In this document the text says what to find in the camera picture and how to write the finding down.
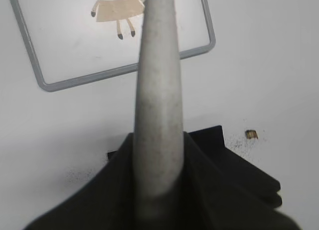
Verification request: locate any right gripper black cloth-covered right finger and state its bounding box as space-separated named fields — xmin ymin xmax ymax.
xmin=176 ymin=133 xmax=299 ymax=230

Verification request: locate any black knife stand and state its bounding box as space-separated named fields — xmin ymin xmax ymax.
xmin=101 ymin=125 xmax=282 ymax=211

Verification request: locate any white-handled kitchen knife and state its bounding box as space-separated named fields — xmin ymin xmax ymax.
xmin=133 ymin=0 xmax=183 ymax=220

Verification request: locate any small yellow table scrap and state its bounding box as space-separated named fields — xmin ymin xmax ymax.
xmin=245 ymin=129 xmax=258 ymax=139

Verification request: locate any right gripper black cloth-covered left finger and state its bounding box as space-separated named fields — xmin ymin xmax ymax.
xmin=26 ymin=133 xmax=139 ymax=230

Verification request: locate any white grey-rimmed cutting board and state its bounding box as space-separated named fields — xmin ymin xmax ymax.
xmin=6 ymin=0 xmax=216 ymax=93

